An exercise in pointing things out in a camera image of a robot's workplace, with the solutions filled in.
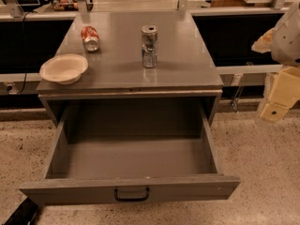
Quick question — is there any silver upright can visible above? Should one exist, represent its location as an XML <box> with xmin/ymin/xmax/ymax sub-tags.
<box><xmin>142</xmin><ymin>24</ymin><xmax>158</xmax><ymax>68</ymax></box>

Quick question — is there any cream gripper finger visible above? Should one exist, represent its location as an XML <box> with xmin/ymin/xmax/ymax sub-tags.
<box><xmin>251</xmin><ymin>28</ymin><xmax>274</xmax><ymax>53</ymax></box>

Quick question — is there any red soda can lying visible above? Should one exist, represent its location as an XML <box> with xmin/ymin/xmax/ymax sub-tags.
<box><xmin>81</xmin><ymin>26</ymin><xmax>100</xmax><ymax>53</ymax></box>

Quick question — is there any black cable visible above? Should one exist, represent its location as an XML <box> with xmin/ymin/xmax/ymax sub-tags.
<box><xmin>17</xmin><ymin>11</ymin><xmax>32</xmax><ymax>95</ymax></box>

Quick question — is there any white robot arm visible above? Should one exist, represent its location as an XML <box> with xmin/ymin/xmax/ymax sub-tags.
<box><xmin>251</xmin><ymin>2</ymin><xmax>300</xmax><ymax>124</ymax></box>

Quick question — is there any black top drawer handle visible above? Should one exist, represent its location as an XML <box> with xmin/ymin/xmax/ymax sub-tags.
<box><xmin>114</xmin><ymin>187</ymin><xmax>150</xmax><ymax>203</ymax></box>

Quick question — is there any white bowl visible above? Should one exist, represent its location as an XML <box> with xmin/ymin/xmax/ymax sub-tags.
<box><xmin>39</xmin><ymin>54</ymin><xmax>88</xmax><ymax>84</ymax></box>

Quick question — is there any grey drawer cabinet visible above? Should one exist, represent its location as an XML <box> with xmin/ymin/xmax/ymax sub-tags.
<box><xmin>37</xmin><ymin>10</ymin><xmax>223</xmax><ymax>106</ymax></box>

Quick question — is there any black object on floor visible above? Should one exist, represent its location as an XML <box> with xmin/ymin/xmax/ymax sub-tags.
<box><xmin>3</xmin><ymin>198</ymin><xmax>38</xmax><ymax>225</ymax></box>

